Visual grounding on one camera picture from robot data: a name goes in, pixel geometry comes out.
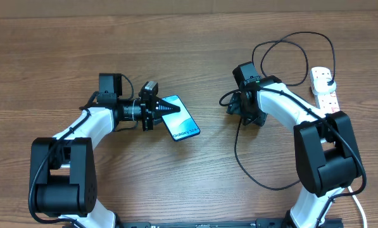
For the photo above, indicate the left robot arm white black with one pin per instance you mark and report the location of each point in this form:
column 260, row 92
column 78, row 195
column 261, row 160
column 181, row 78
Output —
column 63, row 184

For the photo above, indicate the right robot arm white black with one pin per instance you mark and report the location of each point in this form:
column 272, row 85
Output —
column 328, row 162

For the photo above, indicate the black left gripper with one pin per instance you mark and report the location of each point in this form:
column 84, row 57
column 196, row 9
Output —
column 150, row 106

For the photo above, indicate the white power strip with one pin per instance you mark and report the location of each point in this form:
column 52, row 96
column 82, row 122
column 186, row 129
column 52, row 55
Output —
column 328, row 103

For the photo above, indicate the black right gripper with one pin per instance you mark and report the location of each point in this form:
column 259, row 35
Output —
column 259, row 118

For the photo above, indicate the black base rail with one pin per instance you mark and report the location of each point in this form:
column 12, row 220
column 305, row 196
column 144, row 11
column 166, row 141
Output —
column 204, row 224

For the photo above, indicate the blue Galaxy smartphone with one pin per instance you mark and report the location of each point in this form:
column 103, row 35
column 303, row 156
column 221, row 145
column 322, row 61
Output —
column 180, row 125

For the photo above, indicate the white charger plug adapter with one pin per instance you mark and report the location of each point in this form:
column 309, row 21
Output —
column 321, row 86

